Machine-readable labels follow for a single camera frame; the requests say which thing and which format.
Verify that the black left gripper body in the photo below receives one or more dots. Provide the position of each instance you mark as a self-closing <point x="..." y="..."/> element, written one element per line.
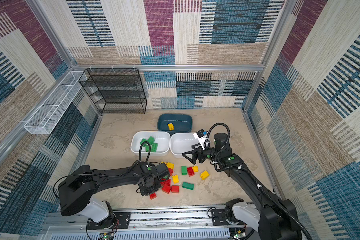
<point x="152" y="188"/>

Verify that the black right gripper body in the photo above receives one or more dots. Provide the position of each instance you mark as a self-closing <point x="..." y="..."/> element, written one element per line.
<point x="207" y="154"/>

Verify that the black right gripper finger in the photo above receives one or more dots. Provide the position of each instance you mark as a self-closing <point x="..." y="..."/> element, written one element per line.
<point x="197" y="147"/>
<point x="190" y="156"/>

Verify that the long red lego brick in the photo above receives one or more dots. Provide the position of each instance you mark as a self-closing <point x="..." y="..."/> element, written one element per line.
<point x="153" y="196"/>

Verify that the long green lego brick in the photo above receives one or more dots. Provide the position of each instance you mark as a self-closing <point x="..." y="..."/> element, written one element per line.
<point x="188" y="186"/>
<point x="154" y="147"/>

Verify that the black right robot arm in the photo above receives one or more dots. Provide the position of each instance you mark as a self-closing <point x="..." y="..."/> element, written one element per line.
<point x="271" y="217"/>

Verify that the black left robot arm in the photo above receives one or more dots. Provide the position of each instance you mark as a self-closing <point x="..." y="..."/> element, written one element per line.
<point x="76" y="191"/>

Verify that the white right plastic bin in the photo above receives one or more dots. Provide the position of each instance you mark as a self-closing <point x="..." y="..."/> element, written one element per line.
<point x="183" y="142"/>

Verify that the white plastic bin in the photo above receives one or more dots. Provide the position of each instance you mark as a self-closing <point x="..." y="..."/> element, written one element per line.
<point x="183" y="142"/>
<point x="159" y="142"/>

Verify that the green lego brick upright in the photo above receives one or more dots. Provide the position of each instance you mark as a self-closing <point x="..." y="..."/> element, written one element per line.
<point x="184" y="170"/>

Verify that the red flat lego brick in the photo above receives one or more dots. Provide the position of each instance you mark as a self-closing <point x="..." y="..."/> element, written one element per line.
<point x="166" y="182"/>

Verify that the red lego brick centre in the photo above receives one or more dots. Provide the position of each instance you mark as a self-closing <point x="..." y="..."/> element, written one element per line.
<point x="171" y="171"/>

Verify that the red lego brick bottom right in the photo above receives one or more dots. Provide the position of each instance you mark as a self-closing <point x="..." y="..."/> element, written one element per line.
<point x="175" y="189"/>

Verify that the dark teal plastic bin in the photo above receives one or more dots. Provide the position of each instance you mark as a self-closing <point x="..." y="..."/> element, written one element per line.
<point x="182" y="123"/>

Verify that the white left plastic bin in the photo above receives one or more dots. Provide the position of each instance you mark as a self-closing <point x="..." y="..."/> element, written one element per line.
<point x="159" y="142"/>

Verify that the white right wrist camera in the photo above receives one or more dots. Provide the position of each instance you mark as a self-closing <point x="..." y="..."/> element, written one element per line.
<point x="201" y="136"/>

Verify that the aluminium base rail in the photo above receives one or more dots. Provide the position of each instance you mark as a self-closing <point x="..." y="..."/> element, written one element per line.
<point x="173" y="223"/>

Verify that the black wire shelf rack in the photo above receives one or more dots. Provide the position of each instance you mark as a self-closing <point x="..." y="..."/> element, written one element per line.
<point x="115" y="91"/>

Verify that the white wire mesh basket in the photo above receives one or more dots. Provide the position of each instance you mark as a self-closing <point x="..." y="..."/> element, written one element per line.
<point x="47" y="116"/>

